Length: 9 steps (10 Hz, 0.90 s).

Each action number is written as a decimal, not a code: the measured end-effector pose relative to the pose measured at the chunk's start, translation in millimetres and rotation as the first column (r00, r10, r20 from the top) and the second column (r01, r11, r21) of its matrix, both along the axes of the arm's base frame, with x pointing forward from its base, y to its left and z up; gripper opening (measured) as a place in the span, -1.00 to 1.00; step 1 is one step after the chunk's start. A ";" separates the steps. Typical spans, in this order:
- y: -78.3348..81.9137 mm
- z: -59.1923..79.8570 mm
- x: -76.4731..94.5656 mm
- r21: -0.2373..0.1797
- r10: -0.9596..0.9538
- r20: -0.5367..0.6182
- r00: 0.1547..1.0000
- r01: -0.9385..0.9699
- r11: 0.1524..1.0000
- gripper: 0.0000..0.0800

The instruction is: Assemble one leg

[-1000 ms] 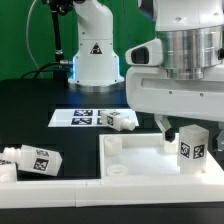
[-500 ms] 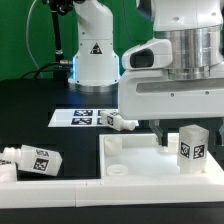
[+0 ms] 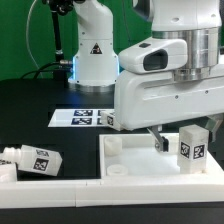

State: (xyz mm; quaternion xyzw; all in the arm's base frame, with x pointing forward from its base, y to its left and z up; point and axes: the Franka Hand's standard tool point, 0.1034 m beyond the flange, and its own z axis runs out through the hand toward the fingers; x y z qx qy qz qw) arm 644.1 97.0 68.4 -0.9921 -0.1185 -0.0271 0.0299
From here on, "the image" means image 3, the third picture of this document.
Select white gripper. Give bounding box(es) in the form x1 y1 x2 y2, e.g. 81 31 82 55
114 64 224 152

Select white square tabletop part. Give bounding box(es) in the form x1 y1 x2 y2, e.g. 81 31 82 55
99 133 217 177

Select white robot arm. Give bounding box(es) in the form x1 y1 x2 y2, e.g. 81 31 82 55
71 0 224 150

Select white U-shaped fence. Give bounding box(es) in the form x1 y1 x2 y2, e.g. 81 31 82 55
0 162 224 208

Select white tag sheet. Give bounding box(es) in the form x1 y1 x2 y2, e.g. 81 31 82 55
48 108 112 127

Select black cables at base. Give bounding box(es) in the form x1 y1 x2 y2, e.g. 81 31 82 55
20 59 74 80

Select grey cable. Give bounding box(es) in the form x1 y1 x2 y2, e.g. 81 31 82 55
25 0 44 78

